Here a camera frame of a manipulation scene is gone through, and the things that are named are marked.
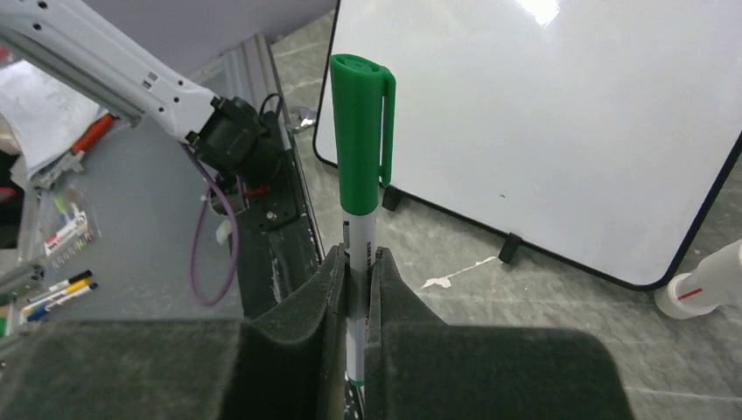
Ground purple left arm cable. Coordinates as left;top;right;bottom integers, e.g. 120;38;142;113
179;142;242;308

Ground bag of markers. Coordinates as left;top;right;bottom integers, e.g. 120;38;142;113
38;186;101;269

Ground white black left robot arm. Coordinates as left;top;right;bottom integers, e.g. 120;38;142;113
1;1;282;188

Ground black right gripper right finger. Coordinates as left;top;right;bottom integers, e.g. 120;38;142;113
364;248;447;419

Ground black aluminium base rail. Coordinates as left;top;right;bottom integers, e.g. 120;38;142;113
215;34;329;321

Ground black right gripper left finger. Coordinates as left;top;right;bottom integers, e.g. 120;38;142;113
220;245;346;419

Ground orange handled tool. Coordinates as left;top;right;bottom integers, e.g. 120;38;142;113
31;113;116;190

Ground black framed whiteboard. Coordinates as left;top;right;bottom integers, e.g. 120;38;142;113
331;1;741;289

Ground white pvc pipe frame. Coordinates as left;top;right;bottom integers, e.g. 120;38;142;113
654;240;741;319

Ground loose markers on shelf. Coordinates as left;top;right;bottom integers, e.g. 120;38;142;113
21;269;93;322

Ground white green whiteboard marker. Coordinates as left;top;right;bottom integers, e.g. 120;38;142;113
330;53;396;386

